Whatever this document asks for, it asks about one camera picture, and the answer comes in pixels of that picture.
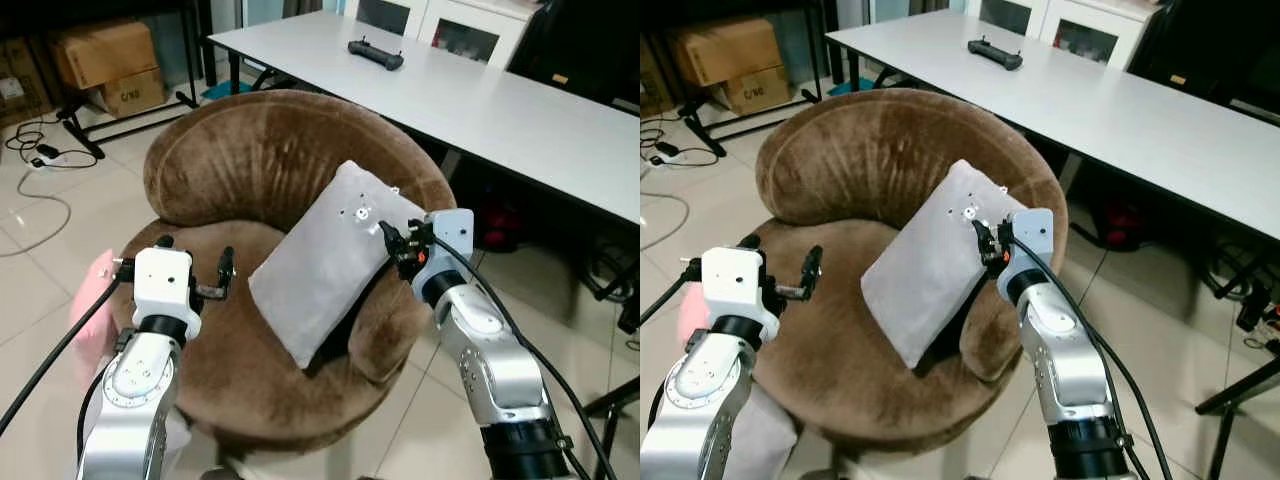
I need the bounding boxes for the grey pillow with white beads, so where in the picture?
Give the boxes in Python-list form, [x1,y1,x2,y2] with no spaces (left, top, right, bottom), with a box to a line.
[860,158,1029,370]
[247,160,429,370]

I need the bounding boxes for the pink pillow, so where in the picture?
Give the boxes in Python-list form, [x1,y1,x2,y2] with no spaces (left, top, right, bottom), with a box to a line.
[67,250,136,393]
[677,285,706,348]

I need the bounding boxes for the brown round plush sofa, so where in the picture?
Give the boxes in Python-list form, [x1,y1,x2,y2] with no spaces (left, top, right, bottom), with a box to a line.
[106,89,459,453]
[740,88,1069,456]

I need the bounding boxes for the red black device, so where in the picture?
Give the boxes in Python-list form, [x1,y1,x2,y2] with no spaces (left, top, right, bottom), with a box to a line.
[1098,194,1153,249]
[479,198,523,253]

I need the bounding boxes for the long white table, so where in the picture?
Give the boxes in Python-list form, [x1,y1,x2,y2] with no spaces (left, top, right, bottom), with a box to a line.
[207,10,641,227]
[825,10,1280,243]

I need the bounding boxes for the small printed cardboard box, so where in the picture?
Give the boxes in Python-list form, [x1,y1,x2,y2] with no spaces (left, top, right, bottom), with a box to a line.
[90,67,169,120]
[714,65,793,117]

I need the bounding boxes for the black handheld controller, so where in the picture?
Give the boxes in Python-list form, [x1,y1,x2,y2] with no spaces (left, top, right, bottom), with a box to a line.
[967,37,1025,72]
[347,38,406,72]

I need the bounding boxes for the large brown cardboard box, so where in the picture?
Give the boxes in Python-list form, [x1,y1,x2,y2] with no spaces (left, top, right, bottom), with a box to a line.
[50,20,161,91]
[668,20,791,87]

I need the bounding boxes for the black metal stand leg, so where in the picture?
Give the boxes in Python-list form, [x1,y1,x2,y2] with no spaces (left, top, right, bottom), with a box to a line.
[580,374,641,480]
[1195,354,1280,480]

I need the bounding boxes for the white glass door cabinet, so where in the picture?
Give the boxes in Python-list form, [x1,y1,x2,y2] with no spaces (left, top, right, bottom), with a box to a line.
[964,0,1167,70]
[343,0,547,70]

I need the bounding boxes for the black office chair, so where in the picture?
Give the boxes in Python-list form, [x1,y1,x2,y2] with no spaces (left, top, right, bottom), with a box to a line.
[505,0,641,107]
[1125,0,1280,123]

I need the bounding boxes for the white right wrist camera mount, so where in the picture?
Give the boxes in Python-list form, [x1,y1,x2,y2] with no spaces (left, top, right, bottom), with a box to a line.
[1004,207,1055,278]
[424,208,475,283]

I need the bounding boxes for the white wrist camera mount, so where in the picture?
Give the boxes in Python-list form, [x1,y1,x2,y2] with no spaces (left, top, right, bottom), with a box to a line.
[701,246,782,322]
[133,247,194,320]
[1004,207,1055,278]
[424,208,475,283]

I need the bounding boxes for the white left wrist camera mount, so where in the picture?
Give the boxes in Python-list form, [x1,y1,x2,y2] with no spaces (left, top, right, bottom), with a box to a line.
[133,247,194,320]
[701,246,782,322]

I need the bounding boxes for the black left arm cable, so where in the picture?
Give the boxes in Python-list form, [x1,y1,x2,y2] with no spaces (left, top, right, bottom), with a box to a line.
[0,257,136,437]
[640,258,704,327]

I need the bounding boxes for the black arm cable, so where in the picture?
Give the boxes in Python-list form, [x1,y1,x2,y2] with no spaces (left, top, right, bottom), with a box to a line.
[1008,228,1177,480]
[428,233,621,480]
[0,257,136,437]
[640,258,704,327]

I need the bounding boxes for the black metal rack frame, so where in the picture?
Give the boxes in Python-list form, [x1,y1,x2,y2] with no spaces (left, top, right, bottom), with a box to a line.
[640,0,827,158]
[0,0,203,162]

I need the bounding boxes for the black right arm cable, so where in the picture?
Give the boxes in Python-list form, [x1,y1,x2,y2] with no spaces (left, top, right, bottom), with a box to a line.
[1008,228,1177,480]
[428,233,621,480]

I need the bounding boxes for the black cable bundle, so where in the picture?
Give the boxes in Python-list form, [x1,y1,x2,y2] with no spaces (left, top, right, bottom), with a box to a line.
[584,238,641,335]
[1203,248,1280,353]

